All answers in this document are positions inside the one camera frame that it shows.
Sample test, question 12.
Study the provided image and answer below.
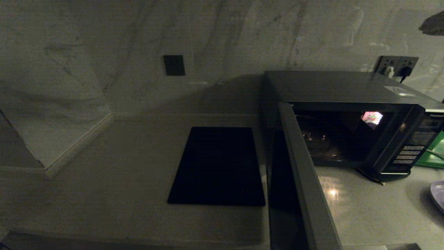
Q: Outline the microwave oven door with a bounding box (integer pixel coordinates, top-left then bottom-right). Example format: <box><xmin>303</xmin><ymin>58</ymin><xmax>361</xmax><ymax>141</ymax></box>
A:
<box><xmin>266</xmin><ymin>102</ymin><xmax>343</xmax><ymax>250</ymax></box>

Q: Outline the purple plate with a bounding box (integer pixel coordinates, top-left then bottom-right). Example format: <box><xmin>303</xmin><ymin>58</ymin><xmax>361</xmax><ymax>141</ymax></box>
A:
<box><xmin>430</xmin><ymin>181</ymin><xmax>444</xmax><ymax>213</ymax></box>

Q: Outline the silver microwave oven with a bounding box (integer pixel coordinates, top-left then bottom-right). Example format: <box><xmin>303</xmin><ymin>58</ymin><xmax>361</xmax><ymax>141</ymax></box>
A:
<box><xmin>261</xmin><ymin>71</ymin><xmax>444</xmax><ymax>183</ymax></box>

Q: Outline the black induction cooktop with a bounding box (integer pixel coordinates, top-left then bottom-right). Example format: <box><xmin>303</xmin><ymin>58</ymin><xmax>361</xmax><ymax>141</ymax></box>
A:
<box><xmin>168</xmin><ymin>127</ymin><xmax>266</xmax><ymax>206</ymax></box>

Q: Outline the green cutting board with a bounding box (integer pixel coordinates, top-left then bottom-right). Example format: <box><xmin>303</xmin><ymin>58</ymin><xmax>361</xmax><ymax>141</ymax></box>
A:
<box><xmin>416</xmin><ymin>131</ymin><xmax>444</xmax><ymax>169</ymax></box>

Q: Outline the dark wall switch panel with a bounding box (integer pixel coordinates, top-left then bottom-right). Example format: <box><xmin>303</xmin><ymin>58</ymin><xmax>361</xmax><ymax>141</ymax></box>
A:
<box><xmin>164</xmin><ymin>55</ymin><xmax>185</xmax><ymax>76</ymax></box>

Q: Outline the grey wall outlet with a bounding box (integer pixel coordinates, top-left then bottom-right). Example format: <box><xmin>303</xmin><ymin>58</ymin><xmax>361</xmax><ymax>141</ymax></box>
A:
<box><xmin>398</xmin><ymin>57</ymin><xmax>419</xmax><ymax>76</ymax></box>
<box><xmin>376</xmin><ymin>56</ymin><xmax>402</xmax><ymax>75</ymax></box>

